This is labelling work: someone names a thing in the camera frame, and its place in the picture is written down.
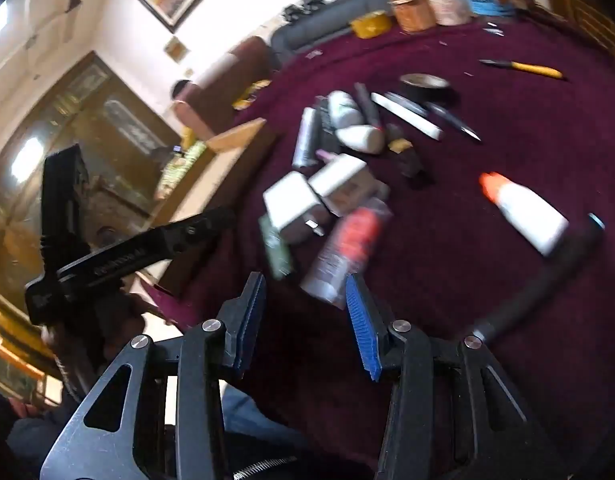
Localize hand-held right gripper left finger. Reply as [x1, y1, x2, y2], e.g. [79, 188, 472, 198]
[40, 271, 267, 480]

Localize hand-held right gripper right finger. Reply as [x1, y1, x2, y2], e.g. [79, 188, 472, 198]
[345, 274, 568, 480]

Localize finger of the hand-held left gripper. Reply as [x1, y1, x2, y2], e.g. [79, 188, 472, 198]
[155, 206, 237, 263]

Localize red white tube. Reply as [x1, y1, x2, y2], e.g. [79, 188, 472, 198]
[300, 197, 393, 308]

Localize green circuit board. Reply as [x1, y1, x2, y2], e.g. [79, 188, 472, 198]
[258, 214, 294, 278]

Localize white charger block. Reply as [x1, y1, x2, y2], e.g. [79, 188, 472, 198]
[262, 171, 333, 246]
[307, 154, 381, 216]

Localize cardboard box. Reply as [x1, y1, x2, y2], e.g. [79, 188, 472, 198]
[138, 117, 286, 306]

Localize silver tube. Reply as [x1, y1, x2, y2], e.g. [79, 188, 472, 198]
[292, 106, 322, 171]

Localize black marker white cap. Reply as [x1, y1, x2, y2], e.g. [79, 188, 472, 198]
[315, 97, 341, 161]

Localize brown lipstick gold band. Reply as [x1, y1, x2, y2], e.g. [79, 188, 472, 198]
[387, 125, 424, 180]

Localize black marker blue tip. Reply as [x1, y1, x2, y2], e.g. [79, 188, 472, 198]
[470, 212, 605, 343]

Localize white glue bottle orange cap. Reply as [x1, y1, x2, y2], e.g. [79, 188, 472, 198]
[478, 171, 571, 256]

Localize white pen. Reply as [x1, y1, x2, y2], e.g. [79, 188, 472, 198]
[370, 91, 444, 142]

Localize black pen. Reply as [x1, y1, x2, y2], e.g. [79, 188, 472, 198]
[425, 102, 483, 143]

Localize person's left hand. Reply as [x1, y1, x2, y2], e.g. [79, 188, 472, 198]
[42, 287, 161, 401]

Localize green printed packets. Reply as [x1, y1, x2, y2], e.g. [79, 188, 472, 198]
[158, 140, 208, 201]

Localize person's blue jeans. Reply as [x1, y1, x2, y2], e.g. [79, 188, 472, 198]
[222, 384, 313, 463]

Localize maroon velvet tablecloth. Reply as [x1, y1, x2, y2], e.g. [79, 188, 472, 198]
[152, 12, 615, 480]

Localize brown armchair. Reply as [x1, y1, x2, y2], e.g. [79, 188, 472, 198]
[175, 35, 276, 142]

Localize small white dropper bottle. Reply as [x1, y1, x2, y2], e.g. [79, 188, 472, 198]
[335, 125, 385, 153]

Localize white medicine bottle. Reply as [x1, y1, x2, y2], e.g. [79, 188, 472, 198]
[327, 90, 365, 128]

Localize black leather sofa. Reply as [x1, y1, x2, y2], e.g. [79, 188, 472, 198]
[270, 0, 395, 61]

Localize black tape roll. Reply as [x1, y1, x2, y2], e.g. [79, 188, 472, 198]
[400, 73, 455, 106]

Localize yellow tape roll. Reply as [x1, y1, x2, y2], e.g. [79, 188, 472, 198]
[350, 11, 393, 39]

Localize orange label jar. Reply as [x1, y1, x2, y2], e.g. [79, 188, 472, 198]
[387, 0, 438, 33]

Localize yellow utility knife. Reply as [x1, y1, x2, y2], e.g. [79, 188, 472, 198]
[478, 58, 568, 81]

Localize white plastic jar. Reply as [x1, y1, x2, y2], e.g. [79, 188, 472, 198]
[420, 0, 473, 27]

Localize wooden tiled cabinet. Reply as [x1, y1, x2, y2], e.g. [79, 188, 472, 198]
[535, 0, 615, 81]

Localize small gold picture frame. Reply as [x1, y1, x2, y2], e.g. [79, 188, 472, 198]
[164, 36, 189, 63]

